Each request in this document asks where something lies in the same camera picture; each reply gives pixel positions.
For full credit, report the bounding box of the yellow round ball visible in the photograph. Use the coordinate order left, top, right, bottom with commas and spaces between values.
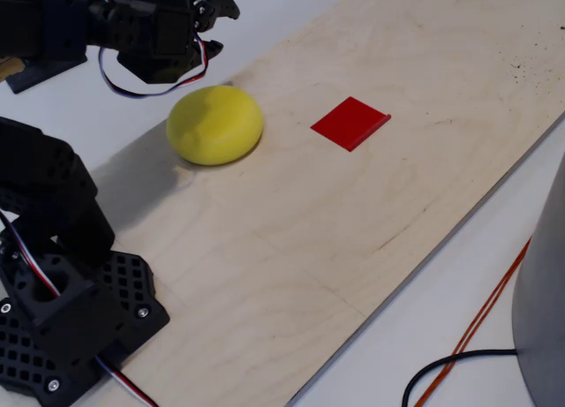
166, 85, 265, 167

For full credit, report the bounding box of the red square plate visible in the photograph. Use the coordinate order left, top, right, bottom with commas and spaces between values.
310, 96, 393, 154

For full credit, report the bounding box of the black printed clamp piece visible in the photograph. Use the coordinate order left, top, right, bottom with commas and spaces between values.
4, 53, 89, 94

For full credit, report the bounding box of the light plywood board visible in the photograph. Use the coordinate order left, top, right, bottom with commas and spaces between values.
74, 0, 565, 407

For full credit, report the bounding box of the thin orange wire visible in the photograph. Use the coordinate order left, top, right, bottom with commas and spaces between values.
412, 237, 533, 407

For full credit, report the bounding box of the thin black cable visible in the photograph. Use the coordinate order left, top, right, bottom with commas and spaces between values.
401, 348, 518, 407

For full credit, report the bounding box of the large white round ring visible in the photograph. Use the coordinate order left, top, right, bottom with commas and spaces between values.
511, 150, 565, 407

